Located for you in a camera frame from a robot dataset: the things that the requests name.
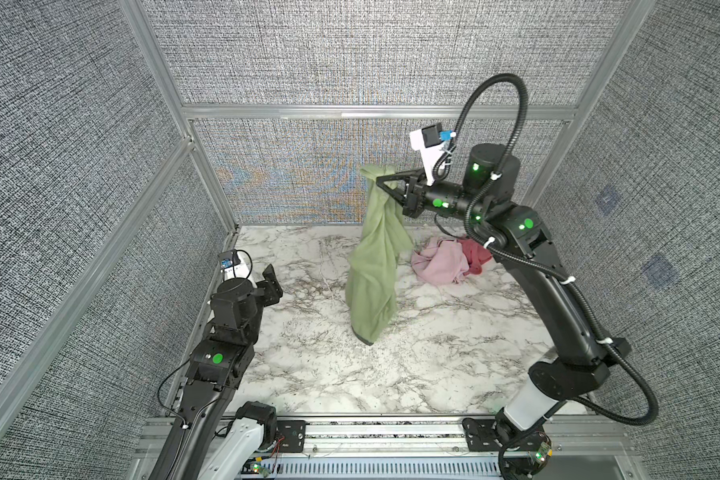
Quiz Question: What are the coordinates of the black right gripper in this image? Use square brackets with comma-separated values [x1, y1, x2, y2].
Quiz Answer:
[383, 165, 497, 231]

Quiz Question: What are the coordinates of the green cloth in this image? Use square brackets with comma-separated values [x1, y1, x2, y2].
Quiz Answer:
[345, 165, 413, 345]

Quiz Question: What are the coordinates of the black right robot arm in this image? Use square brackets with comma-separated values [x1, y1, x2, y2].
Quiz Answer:
[375, 143, 630, 448]

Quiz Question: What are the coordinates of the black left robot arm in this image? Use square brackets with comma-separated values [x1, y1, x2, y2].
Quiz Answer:
[150, 264, 283, 479]

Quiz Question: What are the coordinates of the light pink cloth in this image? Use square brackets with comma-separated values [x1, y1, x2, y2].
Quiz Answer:
[411, 237, 469, 286]

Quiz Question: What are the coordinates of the dark pink cloth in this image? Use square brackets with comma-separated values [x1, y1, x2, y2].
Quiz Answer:
[457, 238, 493, 276]

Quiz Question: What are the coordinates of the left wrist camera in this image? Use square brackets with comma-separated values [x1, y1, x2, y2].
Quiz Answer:
[218, 249, 252, 281]

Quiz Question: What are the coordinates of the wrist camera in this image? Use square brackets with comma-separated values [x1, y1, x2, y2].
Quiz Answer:
[218, 249, 252, 281]
[409, 123, 456, 186]

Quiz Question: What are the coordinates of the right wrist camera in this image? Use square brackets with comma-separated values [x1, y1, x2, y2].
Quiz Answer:
[409, 123, 456, 186]

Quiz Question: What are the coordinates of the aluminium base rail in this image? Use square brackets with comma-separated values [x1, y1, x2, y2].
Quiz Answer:
[128, 413, 646, 480]

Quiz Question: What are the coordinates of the black corrugated cable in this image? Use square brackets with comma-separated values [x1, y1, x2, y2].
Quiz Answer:
[443, 73, 660, 427]

